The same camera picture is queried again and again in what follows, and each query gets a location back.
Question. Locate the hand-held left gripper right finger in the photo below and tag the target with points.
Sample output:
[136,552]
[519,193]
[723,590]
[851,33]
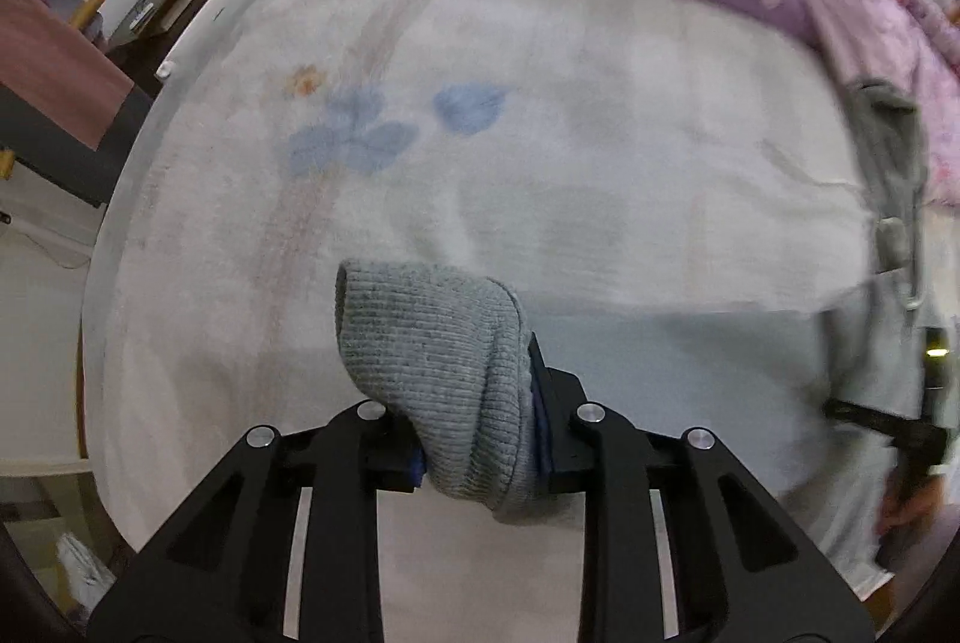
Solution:
[559,422]

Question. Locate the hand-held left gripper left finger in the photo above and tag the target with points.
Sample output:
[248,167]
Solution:
[390,459]

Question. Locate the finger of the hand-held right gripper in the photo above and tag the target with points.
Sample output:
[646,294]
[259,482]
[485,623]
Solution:
[877,422]

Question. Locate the grey hooded sweatshirt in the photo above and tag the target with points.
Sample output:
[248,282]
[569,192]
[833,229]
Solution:
[450,373]

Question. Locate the person's right hand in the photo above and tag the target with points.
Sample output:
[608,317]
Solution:
[915,514]

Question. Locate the wooden bed with headboard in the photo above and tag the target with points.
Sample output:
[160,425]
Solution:
[600,163]

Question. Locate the white plastic bag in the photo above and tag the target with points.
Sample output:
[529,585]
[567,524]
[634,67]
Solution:
[79,572]

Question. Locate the white power strip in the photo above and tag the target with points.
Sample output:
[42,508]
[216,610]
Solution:
[142,16]

